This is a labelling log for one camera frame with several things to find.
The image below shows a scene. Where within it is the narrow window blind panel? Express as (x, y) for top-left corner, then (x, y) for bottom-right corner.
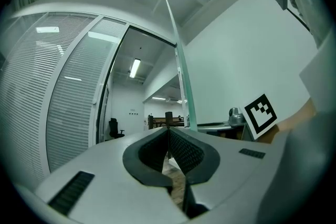
(46, 18), (127, 173)

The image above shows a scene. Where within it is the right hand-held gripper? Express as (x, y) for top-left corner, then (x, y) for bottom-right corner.
(197, 93), (278, 142)

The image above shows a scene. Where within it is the black office chair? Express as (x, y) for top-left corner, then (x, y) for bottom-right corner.
(108, 118), (125, 142)

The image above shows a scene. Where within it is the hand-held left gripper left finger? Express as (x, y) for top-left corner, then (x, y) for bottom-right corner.
(35, 126), (190, 224)

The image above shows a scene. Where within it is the person's right forearm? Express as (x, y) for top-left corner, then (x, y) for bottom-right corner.
(258, 98), (317, 145)

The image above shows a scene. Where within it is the wide window blind panel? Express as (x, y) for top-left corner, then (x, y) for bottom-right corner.
(0, 13), (98, 182)

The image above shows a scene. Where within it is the fluorescent ceiling light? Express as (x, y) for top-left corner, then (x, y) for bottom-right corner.
(129, 58), (141, 79)

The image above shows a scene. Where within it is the dark wooden table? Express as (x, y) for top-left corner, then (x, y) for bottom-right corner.
(148, 112), (184, 131)

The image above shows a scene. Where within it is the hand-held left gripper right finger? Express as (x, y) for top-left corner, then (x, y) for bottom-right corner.
(169, 126), (274, 219)

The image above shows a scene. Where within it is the black chest pack cable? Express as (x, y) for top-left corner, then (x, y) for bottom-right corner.
(286, 6), (313, 35)

